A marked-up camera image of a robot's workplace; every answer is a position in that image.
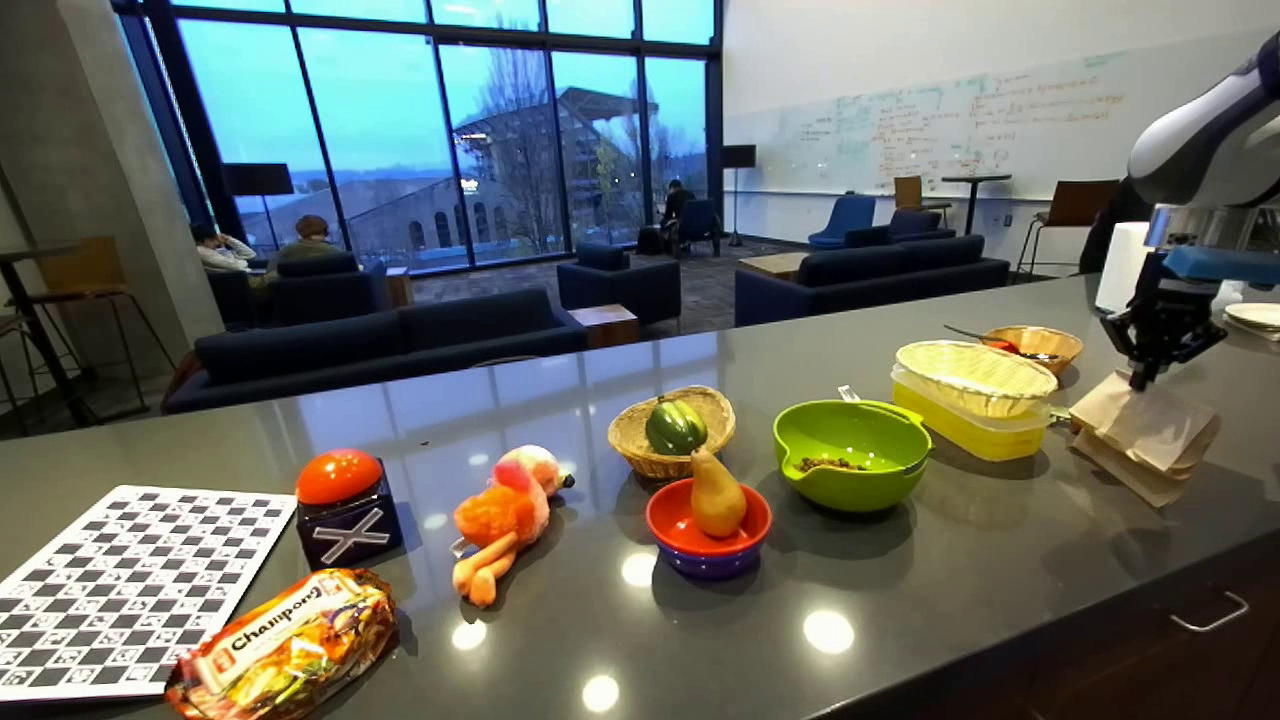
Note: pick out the brown chair metal legs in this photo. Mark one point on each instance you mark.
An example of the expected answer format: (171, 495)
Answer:
(1081, 201)

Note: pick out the dark blue sofa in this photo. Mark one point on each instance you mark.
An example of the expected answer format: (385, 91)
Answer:
(867, 275)

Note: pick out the dark occupied armchair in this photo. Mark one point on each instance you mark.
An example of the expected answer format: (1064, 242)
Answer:
(322, 288)

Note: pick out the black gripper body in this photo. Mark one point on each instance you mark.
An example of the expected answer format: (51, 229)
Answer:
(1183, 313)

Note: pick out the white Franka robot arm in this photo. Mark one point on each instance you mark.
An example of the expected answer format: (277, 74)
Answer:
(1202, 143)

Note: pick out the orange snack packet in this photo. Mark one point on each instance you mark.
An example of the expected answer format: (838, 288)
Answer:
(286, 644)

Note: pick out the red toy fruit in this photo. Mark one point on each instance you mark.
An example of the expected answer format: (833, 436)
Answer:
(1009, 347)

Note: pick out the large wicker bowl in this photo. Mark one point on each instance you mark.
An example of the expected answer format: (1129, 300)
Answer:
(1054, 351)

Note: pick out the orange pink plush toy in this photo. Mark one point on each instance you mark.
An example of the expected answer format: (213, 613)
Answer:
(505, 515)

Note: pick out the low wooden coffee table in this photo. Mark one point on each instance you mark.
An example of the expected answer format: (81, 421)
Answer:
(606, 320)

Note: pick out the small wicker basket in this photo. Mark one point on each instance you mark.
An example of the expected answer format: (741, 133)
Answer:
(635, 444)

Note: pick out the wooden chair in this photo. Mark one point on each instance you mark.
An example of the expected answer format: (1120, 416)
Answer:
(910, 194)

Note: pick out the dark armchair by window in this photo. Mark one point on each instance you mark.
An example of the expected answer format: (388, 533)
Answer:
(700, 224)

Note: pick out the black wall screen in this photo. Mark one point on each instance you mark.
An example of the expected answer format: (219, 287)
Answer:
(741, 159)

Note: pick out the black monitor on stand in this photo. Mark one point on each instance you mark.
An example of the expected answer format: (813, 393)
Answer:
(256, 178)

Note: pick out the white round plate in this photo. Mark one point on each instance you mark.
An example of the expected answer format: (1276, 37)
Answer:
(1259, 318)

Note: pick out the small red bowl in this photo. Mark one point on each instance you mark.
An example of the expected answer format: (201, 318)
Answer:
(700, 550)

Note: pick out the black box orange button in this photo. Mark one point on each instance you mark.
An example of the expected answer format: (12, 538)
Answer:
(351, 525)

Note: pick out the white upright box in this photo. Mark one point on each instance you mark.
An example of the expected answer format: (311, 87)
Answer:
(1120, 265)

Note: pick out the person in dark top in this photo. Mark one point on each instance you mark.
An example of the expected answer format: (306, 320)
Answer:
(311, 242)

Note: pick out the checkerboard calibration sheet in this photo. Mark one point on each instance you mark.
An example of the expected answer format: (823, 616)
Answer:
(132, 586)

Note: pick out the seated person by window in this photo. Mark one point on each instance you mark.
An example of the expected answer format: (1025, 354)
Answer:
(677, 205)

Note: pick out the yellow plastic container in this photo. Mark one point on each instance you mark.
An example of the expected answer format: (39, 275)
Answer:
(960, 432)

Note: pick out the wooden bar stool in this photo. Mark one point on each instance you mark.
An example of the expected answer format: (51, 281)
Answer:
(81, 265)

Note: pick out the person in white shirt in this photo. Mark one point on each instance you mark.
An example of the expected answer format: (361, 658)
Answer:
(226, 254)

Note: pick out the long dark sofa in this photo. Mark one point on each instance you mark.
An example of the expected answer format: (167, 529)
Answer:
(373, 342)

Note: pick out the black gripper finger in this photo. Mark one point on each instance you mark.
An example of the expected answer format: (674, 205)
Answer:
(1162, 356)
(1133, 351)

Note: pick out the small wooden side table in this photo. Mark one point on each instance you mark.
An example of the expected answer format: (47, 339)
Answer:
(399, 288)

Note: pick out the beige cloth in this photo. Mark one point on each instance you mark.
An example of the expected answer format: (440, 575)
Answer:
(1153, 440)

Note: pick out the green toy vegetable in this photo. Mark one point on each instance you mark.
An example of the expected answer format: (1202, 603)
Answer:
(674, 426)

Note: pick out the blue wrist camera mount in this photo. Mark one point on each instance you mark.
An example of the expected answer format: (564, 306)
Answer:
(1221, 265)

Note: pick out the dark wood counter cabinet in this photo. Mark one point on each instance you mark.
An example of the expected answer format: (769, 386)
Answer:
(1133, 664)

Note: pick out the yellow toy pear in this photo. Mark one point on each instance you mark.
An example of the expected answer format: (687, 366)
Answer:
(719, 502)

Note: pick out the green plastic bowl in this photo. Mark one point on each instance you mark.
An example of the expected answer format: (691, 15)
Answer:
(867, 486)

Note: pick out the dark blue armchair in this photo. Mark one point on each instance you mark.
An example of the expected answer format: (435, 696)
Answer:
(625, 287)

